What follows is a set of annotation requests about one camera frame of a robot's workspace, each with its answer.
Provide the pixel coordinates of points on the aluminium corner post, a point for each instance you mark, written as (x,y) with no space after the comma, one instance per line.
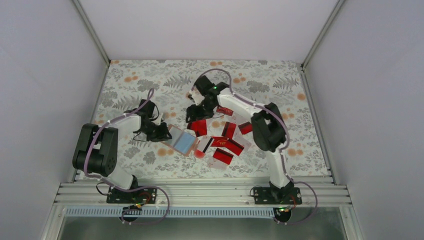
(323,32)
(91,31)

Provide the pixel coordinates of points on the red card black stripe right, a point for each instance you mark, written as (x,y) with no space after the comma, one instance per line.
(234,147)

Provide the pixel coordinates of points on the aluminium corner post right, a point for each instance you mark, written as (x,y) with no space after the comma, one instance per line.
(323,32)

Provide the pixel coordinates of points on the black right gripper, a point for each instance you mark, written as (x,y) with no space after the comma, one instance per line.
(195,114)

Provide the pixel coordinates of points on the aluminium corner post left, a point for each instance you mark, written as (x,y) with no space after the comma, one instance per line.
(91,31)

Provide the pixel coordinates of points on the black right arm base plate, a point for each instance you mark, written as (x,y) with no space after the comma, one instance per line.
(268,196)

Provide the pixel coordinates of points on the red card black stripe upright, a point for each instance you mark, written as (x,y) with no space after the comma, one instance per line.
(229,130)

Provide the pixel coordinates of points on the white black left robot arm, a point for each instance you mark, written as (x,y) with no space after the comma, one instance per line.
(96,152)

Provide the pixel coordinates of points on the white floral card bottom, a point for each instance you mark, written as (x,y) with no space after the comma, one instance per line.
(217,164)

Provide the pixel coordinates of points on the red card black stripe bottom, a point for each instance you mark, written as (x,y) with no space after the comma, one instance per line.
(223,156)

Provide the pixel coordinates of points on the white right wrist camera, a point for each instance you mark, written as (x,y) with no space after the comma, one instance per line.
(196,97)

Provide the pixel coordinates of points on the white card black stripe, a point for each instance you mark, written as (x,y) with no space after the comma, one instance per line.
(202,146)

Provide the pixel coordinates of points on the white perforated cable duct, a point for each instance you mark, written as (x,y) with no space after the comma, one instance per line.
(173,212)

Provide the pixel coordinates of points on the tan leather card holder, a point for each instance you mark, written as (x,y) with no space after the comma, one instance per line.
(181,141)

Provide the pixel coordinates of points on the red VIP card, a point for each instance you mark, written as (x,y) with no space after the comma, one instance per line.
(219,141)
(224,110)

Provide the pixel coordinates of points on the aluminium front rail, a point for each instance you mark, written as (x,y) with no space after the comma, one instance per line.
(207,194)

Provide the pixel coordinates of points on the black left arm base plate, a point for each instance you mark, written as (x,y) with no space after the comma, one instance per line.
(143,196)

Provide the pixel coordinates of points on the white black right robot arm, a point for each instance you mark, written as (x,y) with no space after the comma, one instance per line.
(268,128)

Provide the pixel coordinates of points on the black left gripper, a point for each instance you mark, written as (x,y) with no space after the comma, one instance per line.
(162,135)

